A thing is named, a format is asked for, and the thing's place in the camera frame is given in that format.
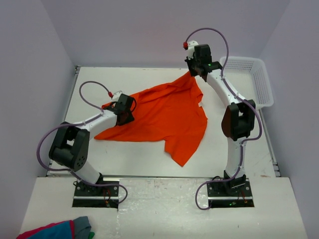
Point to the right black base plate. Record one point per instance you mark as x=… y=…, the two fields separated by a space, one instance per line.
x=220 y=197

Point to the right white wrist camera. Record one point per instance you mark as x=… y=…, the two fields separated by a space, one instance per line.
x=190 y=48

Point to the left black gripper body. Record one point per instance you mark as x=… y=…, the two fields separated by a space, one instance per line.
x=127 y=118

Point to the pink folded t shirt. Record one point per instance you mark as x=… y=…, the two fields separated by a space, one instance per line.
x=37 y=230

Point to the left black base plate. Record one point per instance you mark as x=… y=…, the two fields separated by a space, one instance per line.
x=86 y=196

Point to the grey folded t shirt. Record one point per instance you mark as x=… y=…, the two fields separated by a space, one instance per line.
x=82 y=227

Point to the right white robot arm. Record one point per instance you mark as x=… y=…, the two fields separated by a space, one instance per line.
x=239 y=117

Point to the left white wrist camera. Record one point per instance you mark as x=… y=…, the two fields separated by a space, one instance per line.
x=116 y=96

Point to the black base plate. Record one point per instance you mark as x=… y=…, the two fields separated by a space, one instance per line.
x=86 y=196
x=220 y=197

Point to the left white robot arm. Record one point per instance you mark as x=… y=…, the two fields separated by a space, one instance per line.
x=71 y=143

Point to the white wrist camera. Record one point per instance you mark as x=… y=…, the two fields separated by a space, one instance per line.
x=190 y=48
x=116 y=96

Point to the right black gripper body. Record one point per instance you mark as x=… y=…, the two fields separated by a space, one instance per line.
x=193 y=70

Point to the teal folded t shirt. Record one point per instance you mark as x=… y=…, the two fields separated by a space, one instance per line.
x=57 y=230

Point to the green folded t shirt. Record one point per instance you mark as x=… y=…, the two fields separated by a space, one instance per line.
x=91 y=235

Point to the white plastic basket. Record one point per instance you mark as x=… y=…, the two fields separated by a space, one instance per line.
x=249 y=76

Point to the orange t shirt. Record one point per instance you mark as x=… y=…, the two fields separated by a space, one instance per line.
x=168 y=112

